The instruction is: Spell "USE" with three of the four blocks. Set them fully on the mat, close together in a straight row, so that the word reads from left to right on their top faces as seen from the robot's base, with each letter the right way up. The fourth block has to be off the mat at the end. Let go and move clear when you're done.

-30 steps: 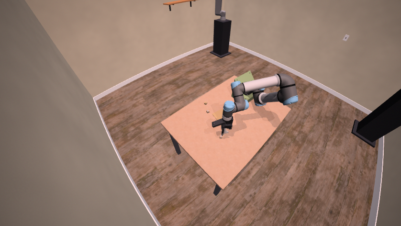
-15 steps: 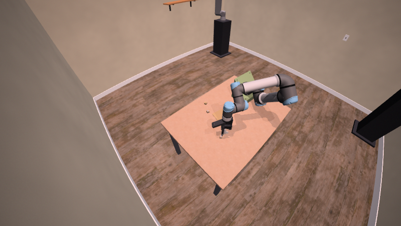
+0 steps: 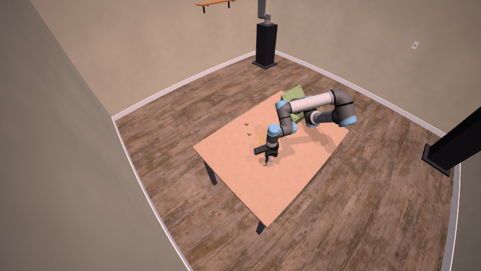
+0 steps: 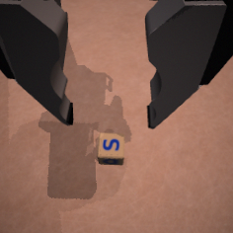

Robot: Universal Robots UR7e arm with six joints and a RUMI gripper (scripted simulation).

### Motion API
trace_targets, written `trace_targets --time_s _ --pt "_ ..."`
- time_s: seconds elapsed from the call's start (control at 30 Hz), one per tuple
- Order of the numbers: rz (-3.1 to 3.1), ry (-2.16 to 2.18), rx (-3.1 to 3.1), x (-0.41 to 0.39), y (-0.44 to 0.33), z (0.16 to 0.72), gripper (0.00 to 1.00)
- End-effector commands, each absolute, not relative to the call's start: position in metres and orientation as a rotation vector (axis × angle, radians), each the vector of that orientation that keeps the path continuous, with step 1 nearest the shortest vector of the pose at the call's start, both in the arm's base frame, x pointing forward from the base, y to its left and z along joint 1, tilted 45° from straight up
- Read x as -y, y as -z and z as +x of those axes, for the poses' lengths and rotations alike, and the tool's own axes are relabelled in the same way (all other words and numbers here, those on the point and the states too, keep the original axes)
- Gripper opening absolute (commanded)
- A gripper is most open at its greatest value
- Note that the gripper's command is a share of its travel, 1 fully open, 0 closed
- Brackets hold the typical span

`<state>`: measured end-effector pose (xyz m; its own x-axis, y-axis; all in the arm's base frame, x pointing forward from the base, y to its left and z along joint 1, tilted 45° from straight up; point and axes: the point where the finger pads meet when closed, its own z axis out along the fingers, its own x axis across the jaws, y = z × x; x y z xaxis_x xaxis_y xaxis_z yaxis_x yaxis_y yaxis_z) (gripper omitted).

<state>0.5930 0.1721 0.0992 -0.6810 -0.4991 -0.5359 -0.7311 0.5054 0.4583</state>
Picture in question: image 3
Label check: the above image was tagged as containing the tan flat mat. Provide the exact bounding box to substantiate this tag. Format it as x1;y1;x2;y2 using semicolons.
254;131;267;145

